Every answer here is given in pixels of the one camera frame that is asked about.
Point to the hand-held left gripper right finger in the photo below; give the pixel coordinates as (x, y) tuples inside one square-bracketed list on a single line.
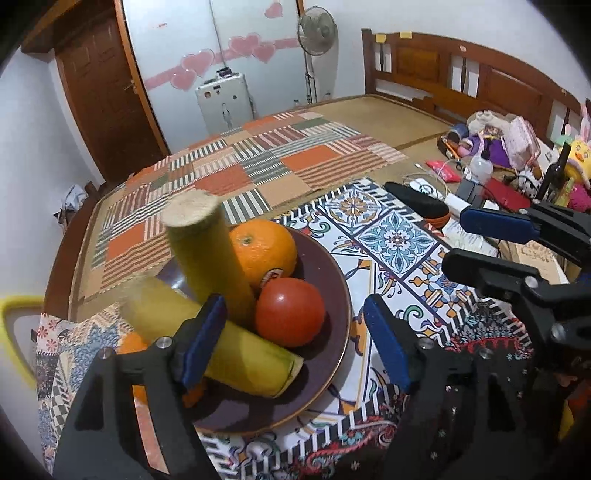
[(388, 344)]

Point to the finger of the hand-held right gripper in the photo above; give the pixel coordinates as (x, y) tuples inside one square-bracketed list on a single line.
[(496, 225), (480, 272)]

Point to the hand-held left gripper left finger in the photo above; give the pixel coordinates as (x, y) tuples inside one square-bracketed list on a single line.
[(203, 341)]

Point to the yellow banana piece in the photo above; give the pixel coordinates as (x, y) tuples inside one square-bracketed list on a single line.
[(251, 364), (207, 249)]

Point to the small tangerine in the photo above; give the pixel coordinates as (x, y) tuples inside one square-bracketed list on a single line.
[(195, 397), (134, 350)]

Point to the purple round plate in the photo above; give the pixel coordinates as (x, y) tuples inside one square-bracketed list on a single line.
[(333, 286)]

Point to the red tomato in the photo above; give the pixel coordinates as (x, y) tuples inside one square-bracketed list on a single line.
[(291, 311)]

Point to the large orange with sticker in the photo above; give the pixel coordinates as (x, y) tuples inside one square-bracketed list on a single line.
[(265, 251)]

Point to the red box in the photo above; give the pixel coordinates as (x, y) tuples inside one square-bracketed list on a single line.
[(508, 194)]

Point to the clear plastic bottle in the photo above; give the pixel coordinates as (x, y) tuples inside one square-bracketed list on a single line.
[(481, 165)]

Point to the dark wine bottle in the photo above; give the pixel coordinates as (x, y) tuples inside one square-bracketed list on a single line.
[(554, 177)]

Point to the red flat packet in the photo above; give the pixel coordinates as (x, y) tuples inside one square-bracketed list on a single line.
[(441, 170)]

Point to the black and orange case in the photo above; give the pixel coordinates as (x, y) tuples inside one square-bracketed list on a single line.
[(418, 203)]

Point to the purple dressed plush toy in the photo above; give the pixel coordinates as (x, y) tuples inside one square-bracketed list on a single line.
[(494, 143)]

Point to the patterned tile-print cloth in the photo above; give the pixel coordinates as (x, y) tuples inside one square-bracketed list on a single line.
[(397, 240)]

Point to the pink gift bag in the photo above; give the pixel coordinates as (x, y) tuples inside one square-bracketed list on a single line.
[(521, 138)]

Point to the yellow plush toy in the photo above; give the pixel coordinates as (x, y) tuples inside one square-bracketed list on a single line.
[(579, 157)]

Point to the woven straw bed mat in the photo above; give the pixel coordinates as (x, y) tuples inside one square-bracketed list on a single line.
[(397, 120)]

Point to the wooden bed headboard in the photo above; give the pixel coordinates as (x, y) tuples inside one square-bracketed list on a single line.
[(461, 69)]

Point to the pile of clothes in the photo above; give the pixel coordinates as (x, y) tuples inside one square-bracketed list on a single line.
[(74, 203)]

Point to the yellow plastic chair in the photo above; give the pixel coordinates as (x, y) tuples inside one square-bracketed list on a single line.
[(9, 341)]

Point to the striped patchwork blanket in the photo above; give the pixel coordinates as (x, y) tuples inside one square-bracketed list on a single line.
[(277, 152)]

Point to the white boxy appliance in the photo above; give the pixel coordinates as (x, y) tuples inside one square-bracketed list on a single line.
[(224, 104)]

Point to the brown wooden door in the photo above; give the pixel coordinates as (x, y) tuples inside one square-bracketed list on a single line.
[(108, 101)]

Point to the standing electric fan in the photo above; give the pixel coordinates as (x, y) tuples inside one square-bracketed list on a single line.
[(316, 27)]

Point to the sliding wardrobe with pink hearts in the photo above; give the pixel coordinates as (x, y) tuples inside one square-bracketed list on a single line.
[(184, 41)]

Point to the wooden overhead cabinet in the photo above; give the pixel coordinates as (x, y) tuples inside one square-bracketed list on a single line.
[(60, 27)]

